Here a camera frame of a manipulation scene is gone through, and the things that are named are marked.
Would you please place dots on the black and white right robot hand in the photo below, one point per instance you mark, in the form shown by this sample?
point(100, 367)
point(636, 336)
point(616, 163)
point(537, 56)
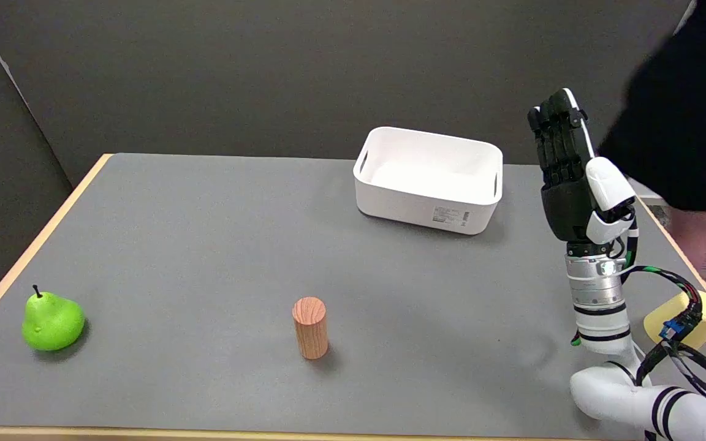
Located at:
point(570, 184)

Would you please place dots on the wooden cylinder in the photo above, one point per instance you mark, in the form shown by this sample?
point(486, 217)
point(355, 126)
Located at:
point(311, 327)

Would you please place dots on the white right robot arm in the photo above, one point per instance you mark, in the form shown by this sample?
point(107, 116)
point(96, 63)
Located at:
point(601, 306)

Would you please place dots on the person in black clothing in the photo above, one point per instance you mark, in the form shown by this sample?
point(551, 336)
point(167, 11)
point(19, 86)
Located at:
point(681, 110)

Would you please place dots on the white plastic storage bin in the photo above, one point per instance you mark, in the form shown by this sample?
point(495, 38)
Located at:
point(429, 180)

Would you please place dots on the yellow plastic cup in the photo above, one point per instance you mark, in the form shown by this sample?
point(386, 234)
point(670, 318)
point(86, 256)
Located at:
point(705, 318)

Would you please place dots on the green toy pear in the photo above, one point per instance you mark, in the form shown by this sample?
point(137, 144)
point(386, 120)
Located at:
point(51, 321)

